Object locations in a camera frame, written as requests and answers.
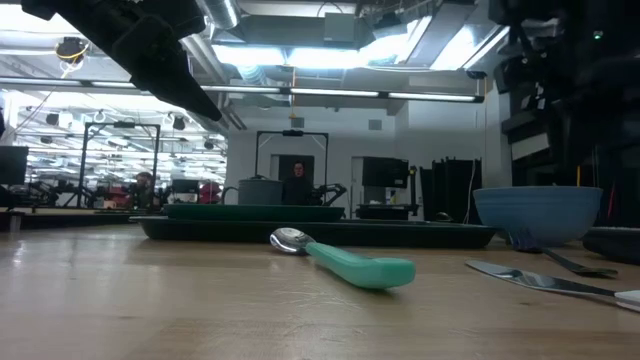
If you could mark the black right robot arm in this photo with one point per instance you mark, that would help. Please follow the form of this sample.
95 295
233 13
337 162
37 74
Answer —
575 75

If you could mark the pink background object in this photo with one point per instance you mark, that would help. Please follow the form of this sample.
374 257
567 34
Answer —
210 192

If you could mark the blue ceramic bowl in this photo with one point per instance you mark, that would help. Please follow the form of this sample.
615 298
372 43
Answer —
537 212

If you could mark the black wall monitor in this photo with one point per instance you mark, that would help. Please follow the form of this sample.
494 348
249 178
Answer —
385 172

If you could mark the black desk monitor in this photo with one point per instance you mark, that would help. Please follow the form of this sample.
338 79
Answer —
12 165

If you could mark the green round plate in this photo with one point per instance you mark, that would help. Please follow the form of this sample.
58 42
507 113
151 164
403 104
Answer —
250 213

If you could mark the black background robot arm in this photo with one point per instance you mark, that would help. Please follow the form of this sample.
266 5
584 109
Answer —
330 192

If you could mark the silver air duct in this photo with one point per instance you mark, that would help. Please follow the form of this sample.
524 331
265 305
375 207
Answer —
220 12

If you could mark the iridescent metal fork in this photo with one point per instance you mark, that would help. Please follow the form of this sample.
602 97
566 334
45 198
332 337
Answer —
575 266

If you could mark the wooden background table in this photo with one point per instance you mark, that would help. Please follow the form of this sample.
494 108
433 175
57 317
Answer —
60 220

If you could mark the long light bar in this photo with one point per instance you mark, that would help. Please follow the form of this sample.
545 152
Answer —
330 92

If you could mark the black curtain panels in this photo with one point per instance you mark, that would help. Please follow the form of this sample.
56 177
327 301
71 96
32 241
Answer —
450 190

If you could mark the grey ceiling box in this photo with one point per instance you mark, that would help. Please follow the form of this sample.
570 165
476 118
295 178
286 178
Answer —
339 27

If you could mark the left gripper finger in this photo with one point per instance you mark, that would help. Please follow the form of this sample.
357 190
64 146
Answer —
190 100

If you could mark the dark background table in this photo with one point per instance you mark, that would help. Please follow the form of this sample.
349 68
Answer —
387 211

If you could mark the dark green serving tray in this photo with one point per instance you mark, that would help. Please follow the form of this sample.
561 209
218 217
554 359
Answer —
350 234

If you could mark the grey mug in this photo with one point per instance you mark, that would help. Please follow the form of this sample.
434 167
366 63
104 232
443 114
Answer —
260 192

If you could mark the person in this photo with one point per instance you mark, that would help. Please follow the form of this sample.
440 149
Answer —
298 187
144 190

